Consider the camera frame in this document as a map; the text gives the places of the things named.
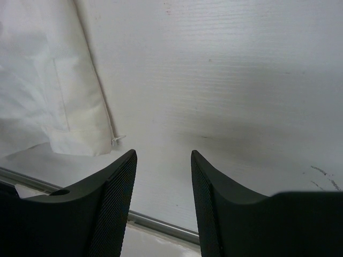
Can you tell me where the white pleated skirt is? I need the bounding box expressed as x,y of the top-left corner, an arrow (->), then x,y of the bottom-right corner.
1,1 -> 117,157

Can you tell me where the aluminium front table rail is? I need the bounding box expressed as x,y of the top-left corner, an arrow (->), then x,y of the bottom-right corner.
0,166 -> 201,246

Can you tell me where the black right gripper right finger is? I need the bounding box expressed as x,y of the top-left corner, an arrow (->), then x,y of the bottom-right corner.
191,150 -> 342,256

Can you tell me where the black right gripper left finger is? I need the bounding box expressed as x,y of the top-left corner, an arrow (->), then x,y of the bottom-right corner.
1,150 -> 137,256

